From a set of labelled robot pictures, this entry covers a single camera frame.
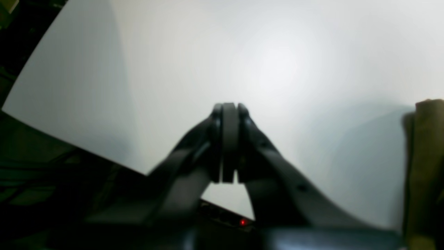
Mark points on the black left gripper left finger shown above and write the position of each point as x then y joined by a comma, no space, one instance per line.
159,213

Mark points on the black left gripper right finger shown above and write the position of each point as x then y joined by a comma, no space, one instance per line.
290,212

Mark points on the brown t-shirt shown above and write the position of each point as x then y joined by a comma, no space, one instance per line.
423,206

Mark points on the black power strip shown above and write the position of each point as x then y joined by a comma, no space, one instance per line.
224,217

